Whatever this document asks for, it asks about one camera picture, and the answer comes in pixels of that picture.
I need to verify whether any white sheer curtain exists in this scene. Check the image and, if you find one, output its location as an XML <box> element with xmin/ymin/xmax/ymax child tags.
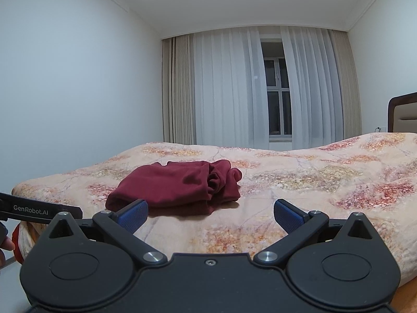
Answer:
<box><xmin>189</xmin><ymin>27</ymin><xmax>269</xmax><ymax>150</ymax></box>
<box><xmin>280</xmin><ymin>26</ymin><xmax>343</xmax><ymax>151</ymax></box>

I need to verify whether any window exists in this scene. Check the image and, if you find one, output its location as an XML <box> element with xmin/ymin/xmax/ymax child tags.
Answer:
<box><xmin>261</xmin><ymin>39</ymin><xmax>293</xmax><ymax>141</ymax></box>

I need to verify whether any brown padded headboard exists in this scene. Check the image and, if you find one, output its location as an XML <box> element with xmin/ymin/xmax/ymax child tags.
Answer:
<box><xmin>388</xmin><ymin>92</ymin><xmax>417</xmax><ymax>134</ymax></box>

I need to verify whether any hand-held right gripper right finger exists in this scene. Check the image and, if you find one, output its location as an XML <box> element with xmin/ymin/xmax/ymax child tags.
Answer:
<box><xmin>253</xmin><ymin>199</ymin><xmax>381</xmax><ymax>267</ymax></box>

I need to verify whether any bed with floral quilt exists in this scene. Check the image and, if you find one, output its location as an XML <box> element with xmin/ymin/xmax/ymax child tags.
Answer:
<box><xmin>11</xmin><ymin>132</ymin><xmax>417</xmax><ymax>287</ymax></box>

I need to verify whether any person's left hand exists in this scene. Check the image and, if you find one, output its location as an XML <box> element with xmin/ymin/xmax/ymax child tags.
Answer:
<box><xmin>0</xmin><ymin>235</ymin><xmax>16</xmax><ymax>267</ymax></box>

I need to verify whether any beige curtain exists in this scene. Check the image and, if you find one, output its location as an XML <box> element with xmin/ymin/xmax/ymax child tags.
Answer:
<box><xmin>162</xmin><ymin>35</ymin><xmax>197</xmax><ymax>145</ymax></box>
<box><xmin>328</xmin><ymin>29</ymin><xmax>363</xmax><ymax>139</ymax></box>

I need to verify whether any maroon long-sleeved sweater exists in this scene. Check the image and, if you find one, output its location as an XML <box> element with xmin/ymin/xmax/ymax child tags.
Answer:
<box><xmin>105</xmin><ymin>159</ymin><xmax>242</xmax><ymax>218</ymax></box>

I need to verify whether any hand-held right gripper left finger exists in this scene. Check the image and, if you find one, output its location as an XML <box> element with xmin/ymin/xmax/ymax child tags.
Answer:
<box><xmin>42</xmin><ymin>199</ymin><xmax>169</xmax><ymax>267</ymax></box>

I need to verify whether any red cloth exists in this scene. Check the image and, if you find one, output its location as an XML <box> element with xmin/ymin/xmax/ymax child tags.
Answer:
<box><xmin>12</xmin><ymin>224</ymin><xmax>25</xmax><ymax>265</ymax></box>

